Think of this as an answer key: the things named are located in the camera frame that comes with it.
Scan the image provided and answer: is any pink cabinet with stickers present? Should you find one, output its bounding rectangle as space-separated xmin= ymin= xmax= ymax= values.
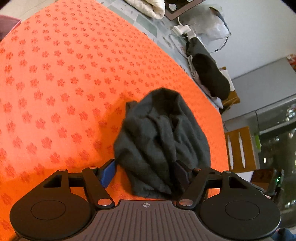
xmin=165 ymin=0 xmax=206 ymax=21

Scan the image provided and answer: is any dark grey sweater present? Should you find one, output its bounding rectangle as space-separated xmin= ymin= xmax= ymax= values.
xmin=113 ymin=88 xmax=211 ymax=200

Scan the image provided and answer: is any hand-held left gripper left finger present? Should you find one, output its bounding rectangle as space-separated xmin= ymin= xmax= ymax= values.
xmin=43 ymin=159 xmax=116 ymax=208

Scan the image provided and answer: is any large white plastic bag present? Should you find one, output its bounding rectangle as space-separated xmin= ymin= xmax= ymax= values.
xmin=185 ymin=6 xmax=232 ymax=40

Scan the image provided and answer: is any pink fabric storage bin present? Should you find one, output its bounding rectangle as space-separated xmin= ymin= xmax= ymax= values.
xmin=0 ymin=14 xmax=22 ymax=42

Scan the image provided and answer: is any folded beige garment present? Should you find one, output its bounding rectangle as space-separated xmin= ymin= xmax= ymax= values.
xmin=187 ymin=56 xmax=223 ymax=109

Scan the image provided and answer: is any folded dark olive garment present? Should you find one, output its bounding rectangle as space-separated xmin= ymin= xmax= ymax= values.
xmin=186 ymin=37 xmax=210 ymax=57

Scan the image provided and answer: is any small green box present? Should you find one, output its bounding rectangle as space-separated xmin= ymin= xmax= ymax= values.
xmin=254 ymin=133 xmax=262 ymax=153

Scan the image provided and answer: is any orange flower-patterned mat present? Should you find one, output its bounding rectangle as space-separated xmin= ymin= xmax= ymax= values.
xmin=0 ymin=0 xmax=226 ymax=241

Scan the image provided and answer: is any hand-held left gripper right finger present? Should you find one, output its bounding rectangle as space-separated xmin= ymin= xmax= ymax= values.
xmin=172 ymin=161 xmax=252 ymax=210

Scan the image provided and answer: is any white folded quilt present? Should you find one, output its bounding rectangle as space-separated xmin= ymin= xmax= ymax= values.
xmin=125 ymin=0 xmax=166 ymax=19

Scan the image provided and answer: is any dark glass window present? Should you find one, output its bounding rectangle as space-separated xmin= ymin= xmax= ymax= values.
xmin=254 ymin=97 xmax=296 ymax=209

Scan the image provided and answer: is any silver refrigerator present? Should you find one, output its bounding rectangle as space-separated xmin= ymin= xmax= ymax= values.
xmin=223 ymin=58 xmax=296 ymax=121

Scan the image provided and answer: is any cream paper sheet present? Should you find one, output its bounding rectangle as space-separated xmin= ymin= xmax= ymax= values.
xmin=220 ymin=70 xmax=235 ymax=91

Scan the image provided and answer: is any brown wooden chair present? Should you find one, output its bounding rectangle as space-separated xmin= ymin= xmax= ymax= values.
xmin=218 ymin=67 xmax=241 ymax=115
xmin=225 ymin=126 xmax=257 ymax=171

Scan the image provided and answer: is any white power adapter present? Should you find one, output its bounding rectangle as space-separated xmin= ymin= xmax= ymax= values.
xmin=172 ymin=24 xmax=191 ymax=37

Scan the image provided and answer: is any grey cable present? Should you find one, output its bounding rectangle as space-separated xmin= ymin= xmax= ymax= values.
xmin=209 ymin=6 xmax=232 ymax=52

